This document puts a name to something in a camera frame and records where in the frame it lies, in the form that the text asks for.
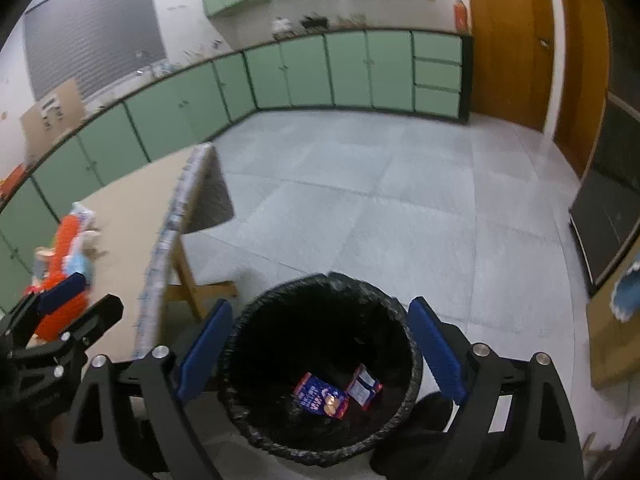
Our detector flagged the green white salt bag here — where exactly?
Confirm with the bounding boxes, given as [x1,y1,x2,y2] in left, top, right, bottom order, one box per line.
[63,202,101,285]

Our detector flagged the black trash bin with bag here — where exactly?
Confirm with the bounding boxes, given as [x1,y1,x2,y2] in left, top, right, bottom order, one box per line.
[217,273,423,467]

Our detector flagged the green base kitchen cabinets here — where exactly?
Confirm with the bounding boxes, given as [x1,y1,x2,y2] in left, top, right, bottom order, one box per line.
[1,27,474,310]

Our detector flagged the small red white wrapper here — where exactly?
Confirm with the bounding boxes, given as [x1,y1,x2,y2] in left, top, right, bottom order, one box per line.
[346,365,383,410]

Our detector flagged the wooden table with beige cloth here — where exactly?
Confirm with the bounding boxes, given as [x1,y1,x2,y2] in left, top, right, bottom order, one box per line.
[81,142,238,361]

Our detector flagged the blue snack wrapper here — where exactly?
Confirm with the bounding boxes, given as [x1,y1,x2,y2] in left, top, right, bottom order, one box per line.
[294,373,349,419]

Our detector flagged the orange plastic basin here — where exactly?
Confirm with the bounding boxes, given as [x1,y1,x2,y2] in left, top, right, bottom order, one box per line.
[0,164,25,200]

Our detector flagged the cardboard box water dispenser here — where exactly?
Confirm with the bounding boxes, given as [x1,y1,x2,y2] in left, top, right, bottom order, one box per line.
[21,79,86,165]

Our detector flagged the blue scalloped cloth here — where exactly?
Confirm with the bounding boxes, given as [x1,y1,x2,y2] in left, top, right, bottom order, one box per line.
[610,257,640,323]

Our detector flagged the black glass cabinet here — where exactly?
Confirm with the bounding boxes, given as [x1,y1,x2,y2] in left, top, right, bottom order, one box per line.
[570,1,639,295]

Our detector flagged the grey window roller blind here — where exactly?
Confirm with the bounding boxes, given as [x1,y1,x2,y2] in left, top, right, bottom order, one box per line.
[24,0,166,100]

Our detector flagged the wooden door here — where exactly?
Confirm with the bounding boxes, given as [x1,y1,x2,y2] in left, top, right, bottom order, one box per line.
[470,0,554,131]
[554,0,610,177]

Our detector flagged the black wok on stove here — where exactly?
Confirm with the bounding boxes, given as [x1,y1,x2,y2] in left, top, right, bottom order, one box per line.
[299,15,329,32]

